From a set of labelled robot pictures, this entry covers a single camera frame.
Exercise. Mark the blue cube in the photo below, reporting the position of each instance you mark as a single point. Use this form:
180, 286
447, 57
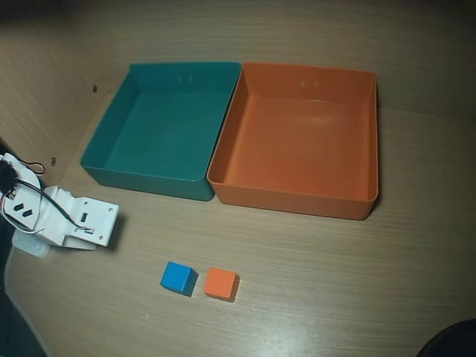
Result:
177, 276

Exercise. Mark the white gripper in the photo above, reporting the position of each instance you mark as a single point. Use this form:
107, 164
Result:
97, 222

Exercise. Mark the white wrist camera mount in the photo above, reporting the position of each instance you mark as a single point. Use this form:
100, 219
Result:
96, 219

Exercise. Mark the orange cube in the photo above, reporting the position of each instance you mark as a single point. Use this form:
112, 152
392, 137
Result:
220, 282

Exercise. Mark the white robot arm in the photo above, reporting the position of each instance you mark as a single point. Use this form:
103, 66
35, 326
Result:
28, 193

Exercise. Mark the black round object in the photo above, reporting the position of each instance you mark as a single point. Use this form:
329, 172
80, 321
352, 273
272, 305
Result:
453, 342

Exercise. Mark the translucent white base clamp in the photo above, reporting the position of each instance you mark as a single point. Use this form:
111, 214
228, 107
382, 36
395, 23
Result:
31, 247

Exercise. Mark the teal plastic box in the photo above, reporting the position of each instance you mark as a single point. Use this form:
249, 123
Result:
160, 141

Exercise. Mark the orange plastic box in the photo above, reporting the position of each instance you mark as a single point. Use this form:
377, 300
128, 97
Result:
297, 148

